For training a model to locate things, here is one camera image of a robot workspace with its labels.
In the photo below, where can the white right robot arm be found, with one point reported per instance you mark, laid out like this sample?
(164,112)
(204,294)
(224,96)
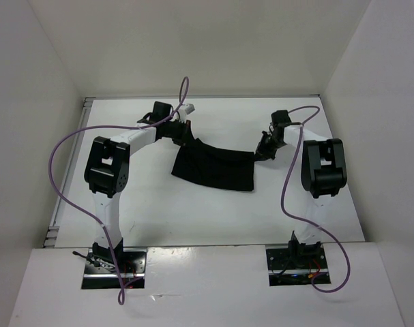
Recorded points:
(322,174)

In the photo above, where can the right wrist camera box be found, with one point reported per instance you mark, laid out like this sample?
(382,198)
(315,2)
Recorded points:
(280,118)

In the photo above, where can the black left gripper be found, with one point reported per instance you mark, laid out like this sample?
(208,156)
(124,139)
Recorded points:
(185,137)

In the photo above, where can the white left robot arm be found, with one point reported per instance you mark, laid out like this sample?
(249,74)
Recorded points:
(107,173)

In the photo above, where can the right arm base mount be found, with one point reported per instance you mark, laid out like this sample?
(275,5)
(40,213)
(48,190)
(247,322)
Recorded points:
(300,270)

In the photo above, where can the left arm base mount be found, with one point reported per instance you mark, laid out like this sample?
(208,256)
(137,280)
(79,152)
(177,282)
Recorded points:
(100,275)

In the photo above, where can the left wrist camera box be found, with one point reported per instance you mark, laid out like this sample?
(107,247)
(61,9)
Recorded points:
(162,110)

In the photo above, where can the black skirt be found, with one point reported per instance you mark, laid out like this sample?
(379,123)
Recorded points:
(208,166)

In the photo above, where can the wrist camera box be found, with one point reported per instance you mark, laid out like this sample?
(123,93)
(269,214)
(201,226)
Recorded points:
(162,110)
(280,118)

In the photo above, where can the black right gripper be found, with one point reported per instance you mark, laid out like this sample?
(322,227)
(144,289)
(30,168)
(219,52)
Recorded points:
(261,156)

